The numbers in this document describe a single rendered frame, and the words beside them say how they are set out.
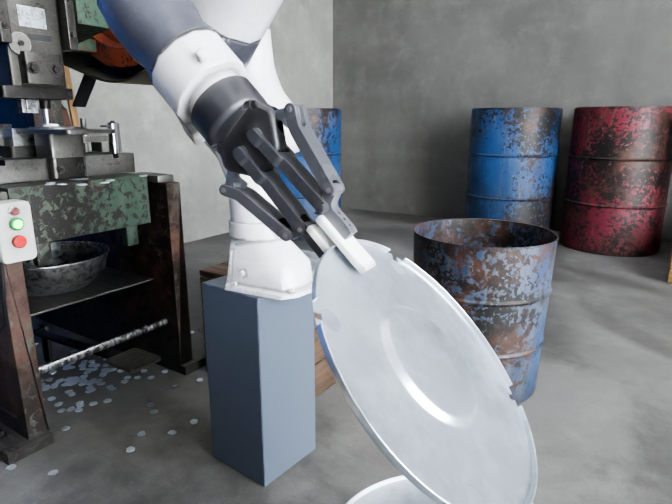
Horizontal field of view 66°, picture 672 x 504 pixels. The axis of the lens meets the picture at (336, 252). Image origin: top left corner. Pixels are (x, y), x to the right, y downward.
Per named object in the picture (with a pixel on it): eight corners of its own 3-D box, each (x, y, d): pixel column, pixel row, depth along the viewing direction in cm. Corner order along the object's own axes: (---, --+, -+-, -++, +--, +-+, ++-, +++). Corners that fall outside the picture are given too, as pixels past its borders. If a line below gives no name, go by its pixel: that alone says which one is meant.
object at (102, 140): (118, 150, 168) (115, 118, 166) (68, 153, 155) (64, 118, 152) (107, 150, 171) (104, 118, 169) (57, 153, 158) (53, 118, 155)
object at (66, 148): (121, 177, 140) (116, 126, 137) (72, 182, 129) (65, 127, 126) (70, 172, 154) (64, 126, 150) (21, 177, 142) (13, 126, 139)
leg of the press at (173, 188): (211, 363, 176) (193, 86, 154) (184, 376, 167) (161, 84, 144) (61, 310, 225) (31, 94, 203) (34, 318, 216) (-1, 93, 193)
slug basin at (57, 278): (135, 280, 164) (132, 249, 161) (24, 312, 136) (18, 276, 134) (74, 264, 182) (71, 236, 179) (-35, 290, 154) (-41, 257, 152)
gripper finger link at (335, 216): (318, 200, 52) (337, 179, 51) (350, 237, 51) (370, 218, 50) (311, 201, 51) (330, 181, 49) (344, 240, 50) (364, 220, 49)
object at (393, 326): (468, 299, 67) (472, 295, 67) (574, 540, 47) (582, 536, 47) (294, 201, 51) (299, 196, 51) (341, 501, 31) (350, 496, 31)
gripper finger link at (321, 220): (327, 216, 53) (332, 211, 53) (372, 268, 52) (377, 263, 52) (314, 220, 50) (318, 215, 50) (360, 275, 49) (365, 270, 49)
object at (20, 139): (68, 143, 152) (66, 127, 151) (14, 145, 140) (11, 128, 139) (51, 143, 157) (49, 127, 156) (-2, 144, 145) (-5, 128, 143)
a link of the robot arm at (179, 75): (179, 20, 49) (213, 61, 48) (254, 42, 60) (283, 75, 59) (119, 117, 55) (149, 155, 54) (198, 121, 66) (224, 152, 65)
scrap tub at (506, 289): (555, 367, 173) (571, 226, 161) (523, 428, 139) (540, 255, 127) (437, 339, 195) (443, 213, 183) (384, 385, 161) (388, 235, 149)
